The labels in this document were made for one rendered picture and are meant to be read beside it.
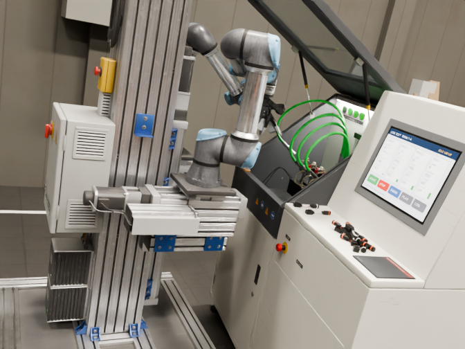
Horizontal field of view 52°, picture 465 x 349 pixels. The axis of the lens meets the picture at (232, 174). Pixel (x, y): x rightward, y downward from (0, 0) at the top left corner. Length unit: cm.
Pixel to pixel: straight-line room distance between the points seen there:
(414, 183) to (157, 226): 99
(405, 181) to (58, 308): 160
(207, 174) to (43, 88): 282
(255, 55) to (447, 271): 103
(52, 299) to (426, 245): 158
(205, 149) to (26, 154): 295
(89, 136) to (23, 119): 270
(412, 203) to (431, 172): 14
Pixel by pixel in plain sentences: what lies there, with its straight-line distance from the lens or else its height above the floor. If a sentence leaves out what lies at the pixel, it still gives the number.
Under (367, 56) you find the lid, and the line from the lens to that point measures 220.
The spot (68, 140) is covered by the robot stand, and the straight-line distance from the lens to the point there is 195.
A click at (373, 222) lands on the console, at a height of 104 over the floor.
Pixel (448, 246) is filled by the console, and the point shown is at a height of 112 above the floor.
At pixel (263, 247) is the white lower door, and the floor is 70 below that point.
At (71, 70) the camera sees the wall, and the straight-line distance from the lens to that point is 457.
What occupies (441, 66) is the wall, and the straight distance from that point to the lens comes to 669.
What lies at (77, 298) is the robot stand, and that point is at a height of 39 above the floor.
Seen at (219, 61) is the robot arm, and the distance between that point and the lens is 244.
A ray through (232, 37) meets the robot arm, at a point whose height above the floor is 164.
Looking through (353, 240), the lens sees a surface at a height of 100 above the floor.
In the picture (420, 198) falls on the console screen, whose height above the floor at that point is 121.
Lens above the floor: 163
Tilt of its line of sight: 15 degrees down
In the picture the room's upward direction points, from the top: 11 degrees clockwise
